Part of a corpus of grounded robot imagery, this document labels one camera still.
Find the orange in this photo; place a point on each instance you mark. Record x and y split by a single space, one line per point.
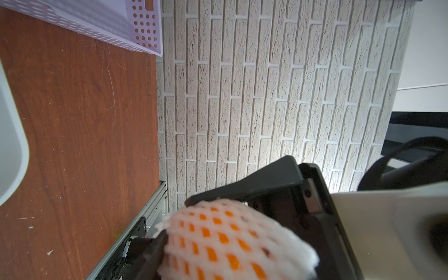
228 240

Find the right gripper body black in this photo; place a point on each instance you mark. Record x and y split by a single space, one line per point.
310 213

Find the white plastic tub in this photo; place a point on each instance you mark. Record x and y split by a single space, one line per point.
15 153

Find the aluminium mounting rail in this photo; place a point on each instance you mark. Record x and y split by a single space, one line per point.
122 257

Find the purple perforated plastic basket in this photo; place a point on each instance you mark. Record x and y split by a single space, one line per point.
135 25

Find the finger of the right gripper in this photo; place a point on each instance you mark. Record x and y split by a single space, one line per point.
280 174

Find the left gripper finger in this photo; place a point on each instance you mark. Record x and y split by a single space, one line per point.
146 256

